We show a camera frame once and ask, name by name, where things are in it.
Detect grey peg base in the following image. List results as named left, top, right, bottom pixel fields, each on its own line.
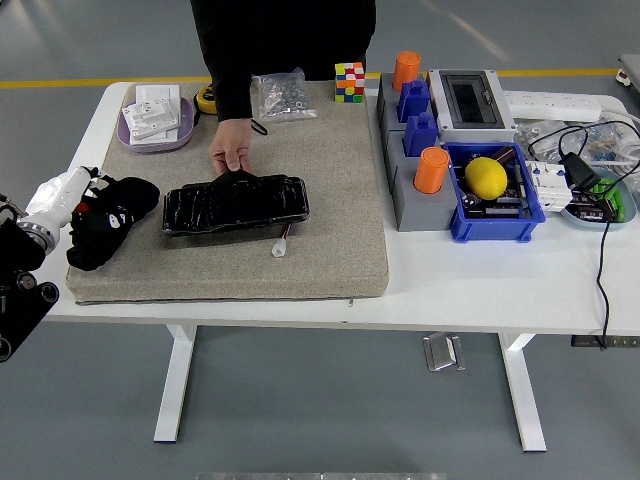
left=375, top=72, right=436, bottom=136
left=384, top=130, right=459, bottom=233

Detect black power cable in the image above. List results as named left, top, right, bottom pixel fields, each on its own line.
left=527, top=119, right=640, bottom=351

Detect blue plastic bin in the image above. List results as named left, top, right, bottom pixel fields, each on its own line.
left=442, top=141, right=547, bottom=245

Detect light blue dish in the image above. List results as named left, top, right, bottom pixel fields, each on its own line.
left=559, top=167, right=638, bottom=232

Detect blue square peg block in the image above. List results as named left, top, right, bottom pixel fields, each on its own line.
left=403, top=112, right=440, bottom=159
left=397, top=78, right=432, bottom=124

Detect silver metal floor bracket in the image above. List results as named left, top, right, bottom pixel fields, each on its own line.
left=422, top=332, right=467, bottom=374

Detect yellow lemon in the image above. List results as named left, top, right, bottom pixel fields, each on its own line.
left=464, top=156, right=509, bottom=201

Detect white terminal block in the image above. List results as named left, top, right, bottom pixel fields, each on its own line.
left=524, top=160, right=574, bottom=213

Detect person's right hand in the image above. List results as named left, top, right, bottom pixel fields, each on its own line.
left=208, top=117, right=255, bottom=175

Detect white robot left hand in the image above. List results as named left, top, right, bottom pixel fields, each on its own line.
left=24, top=165, right=136, bottom=234

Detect black under-table control box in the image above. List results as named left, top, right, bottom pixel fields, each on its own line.
left=571, top=334, right=640, bottom=349

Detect white power strip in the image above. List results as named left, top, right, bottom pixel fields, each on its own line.
left=501, top=89, right=604, bottom=123

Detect thick white cord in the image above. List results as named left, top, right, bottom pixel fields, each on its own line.
left=598, top=95, right=640, bottom=176

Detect green connector block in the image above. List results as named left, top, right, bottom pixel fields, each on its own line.
left=587, top=177, right=629, bottom=224

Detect clear bag of screws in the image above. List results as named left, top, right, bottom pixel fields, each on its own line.
left=251, top=67, right=319, bottom=123

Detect yellow tape measure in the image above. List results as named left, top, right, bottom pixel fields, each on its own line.
left=193, top=84, right=217, bottom=116

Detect black power adapter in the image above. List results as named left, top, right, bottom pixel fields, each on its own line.
left=558, top=152, right=601, bottom=191

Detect white plug with wires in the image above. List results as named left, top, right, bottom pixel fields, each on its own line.
left=271, top=223, right=294, bottom=259

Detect purple oval tray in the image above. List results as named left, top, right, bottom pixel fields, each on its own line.
left=116, top=97, right=196, bottom=154

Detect black glossy panel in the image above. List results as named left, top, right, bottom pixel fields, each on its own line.
left=162, top=168, right=311, bottom=236

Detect white electrical enclosure box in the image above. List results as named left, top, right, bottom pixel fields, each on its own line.
left=427, top=68, right=518, bottom=146

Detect white cart edge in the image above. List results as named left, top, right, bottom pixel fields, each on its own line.
left=616, top=53, right=640, bottom=96

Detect dark electronic modules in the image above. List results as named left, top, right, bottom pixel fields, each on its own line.
left=569, top=193, right=619, bottom=222

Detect grey-brown mat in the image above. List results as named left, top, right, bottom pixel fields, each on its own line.
left=65, top=80, right=390, bottom=304

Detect person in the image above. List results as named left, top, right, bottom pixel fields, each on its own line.
left=188, top=0, right=377, bottom=175

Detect white table leg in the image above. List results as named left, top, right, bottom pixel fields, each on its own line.
left=498, top=333, right=548, bottom=454
left=153, top=324, right=199, bottom=444

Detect colourful puzzle cube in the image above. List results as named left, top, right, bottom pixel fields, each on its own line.
left=334, top=61, right=366, bottom=104

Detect white wall switch plate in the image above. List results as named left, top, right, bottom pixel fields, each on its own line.
left=128, top=124, right=180, bottom=147
left=121, top=99, right=180, bottom=141
left=134, top=83, right=182, bottom=114

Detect orange cylinder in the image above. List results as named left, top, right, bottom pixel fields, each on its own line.
left=412, top=146, right=451, bottom=195
left=392, top=50, right=422, bottom=93

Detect clear bags of small parts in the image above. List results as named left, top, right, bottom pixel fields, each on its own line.
left=514, top=118, right=640, bottom=171

